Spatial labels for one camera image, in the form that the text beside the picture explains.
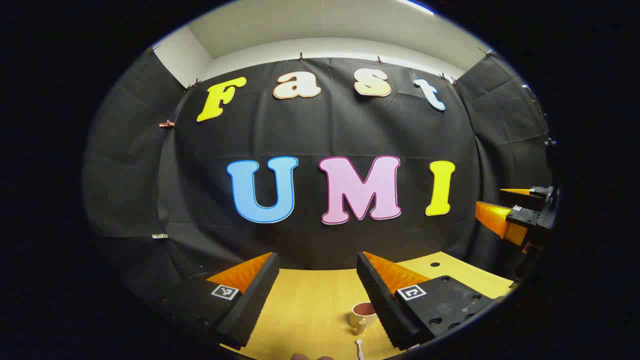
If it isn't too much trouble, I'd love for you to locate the beige cup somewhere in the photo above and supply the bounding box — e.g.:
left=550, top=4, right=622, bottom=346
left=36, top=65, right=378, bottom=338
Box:
left=349, top=302, right=379, bottom=336

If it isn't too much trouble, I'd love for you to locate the wooden desktop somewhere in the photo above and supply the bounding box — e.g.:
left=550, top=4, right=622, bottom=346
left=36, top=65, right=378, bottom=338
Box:
left=220, top=251, right=516, bottom=360

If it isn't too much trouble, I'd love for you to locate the black backdrop cloth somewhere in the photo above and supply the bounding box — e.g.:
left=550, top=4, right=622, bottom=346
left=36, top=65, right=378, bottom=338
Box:
left=82, top=50, right=556, bottom=306

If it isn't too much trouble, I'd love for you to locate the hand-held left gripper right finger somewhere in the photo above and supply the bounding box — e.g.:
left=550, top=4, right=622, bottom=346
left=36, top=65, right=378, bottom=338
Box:
left=356, top=251, right=497, bottom=351

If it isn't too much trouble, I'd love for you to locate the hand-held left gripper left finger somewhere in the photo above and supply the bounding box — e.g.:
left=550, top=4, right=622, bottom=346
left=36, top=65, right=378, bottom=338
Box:
left=157, top=251, right=280, bottom=351

